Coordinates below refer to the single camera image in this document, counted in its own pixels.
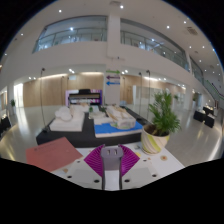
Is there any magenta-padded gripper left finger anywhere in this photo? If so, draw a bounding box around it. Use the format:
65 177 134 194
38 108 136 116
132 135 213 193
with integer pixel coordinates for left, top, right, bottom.
63 143 106 191

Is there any black display platform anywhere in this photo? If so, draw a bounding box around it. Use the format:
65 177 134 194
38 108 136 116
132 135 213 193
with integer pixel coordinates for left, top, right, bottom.
35 106 148 150

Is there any blue arrow sign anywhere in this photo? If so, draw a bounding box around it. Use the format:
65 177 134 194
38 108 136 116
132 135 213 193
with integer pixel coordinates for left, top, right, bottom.
105 80 121 87

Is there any small grey charger block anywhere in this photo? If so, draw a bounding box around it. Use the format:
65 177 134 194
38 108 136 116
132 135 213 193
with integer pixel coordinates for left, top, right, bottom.
100 146 124 191

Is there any palm in striped pot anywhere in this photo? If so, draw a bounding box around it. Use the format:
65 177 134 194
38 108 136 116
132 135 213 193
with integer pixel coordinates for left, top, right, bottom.
140 91 183 156

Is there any black cloth covered table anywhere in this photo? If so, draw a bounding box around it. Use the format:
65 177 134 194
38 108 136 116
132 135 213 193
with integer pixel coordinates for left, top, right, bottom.
192 105 216 129

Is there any small distant potted plant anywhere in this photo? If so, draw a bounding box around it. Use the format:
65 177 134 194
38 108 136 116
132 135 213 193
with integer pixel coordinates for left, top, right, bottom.
9 98 17 115

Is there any pink flat board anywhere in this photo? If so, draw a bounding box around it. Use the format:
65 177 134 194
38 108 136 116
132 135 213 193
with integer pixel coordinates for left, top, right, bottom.
25 136 85 174

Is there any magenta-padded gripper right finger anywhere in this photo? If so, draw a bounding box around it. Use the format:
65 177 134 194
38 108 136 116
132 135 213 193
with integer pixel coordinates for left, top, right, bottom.
118 143 161 190

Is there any blue-based architectural model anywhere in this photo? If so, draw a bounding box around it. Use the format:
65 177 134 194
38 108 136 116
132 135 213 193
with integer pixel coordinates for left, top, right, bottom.
92 104 145 139

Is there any black piano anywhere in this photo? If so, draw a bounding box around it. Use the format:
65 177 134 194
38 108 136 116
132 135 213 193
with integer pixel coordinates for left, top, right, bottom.
65 88 104 107

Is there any purple arrow sign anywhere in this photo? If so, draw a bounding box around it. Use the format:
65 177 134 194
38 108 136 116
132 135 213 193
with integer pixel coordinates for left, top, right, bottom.
105 74 121 81

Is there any white architectural model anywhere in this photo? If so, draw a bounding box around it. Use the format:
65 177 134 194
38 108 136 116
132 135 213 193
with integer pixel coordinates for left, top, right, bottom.
48 105 86 133

